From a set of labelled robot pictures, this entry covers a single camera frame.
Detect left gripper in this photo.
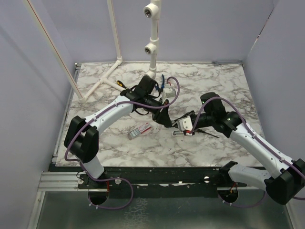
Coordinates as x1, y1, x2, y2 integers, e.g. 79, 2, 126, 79
143, 95, 173, 127

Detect red white staple box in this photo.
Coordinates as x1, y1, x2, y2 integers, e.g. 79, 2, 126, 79
128, 122, 152, 140

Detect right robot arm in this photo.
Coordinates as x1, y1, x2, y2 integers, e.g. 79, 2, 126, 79
175, 93, 305, 205

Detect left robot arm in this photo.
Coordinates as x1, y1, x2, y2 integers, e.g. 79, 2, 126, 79
64, 75, 176, 188

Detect yellow black screwdriver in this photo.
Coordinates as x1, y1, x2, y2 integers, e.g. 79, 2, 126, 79
116, 80, 127, 89

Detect orange handled screwdriver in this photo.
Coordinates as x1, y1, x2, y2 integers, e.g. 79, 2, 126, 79
195, 129, 219, 138

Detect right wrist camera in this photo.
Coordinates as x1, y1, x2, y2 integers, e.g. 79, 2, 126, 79
177, 116, 193, 136

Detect blue handled pliers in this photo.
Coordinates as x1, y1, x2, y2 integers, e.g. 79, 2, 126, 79
154, 74, 167, 94

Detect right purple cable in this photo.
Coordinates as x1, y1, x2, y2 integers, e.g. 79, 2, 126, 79
188, 96, 305, 208

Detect purple cable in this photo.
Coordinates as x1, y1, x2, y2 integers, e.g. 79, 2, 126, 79
188, 96, 305, 208
64, 76, 181, 210

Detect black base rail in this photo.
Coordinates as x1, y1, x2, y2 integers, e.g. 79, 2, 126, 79
49, 164, 245, 199

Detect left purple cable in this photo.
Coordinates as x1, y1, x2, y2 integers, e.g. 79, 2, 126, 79
64, 76, 181, 210

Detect white pvc pipe frame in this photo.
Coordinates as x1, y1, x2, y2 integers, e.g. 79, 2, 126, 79
24, 0, 162, 103

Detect aluminium frame rail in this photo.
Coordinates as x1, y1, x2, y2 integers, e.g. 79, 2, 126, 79
26, 63, 81, 229

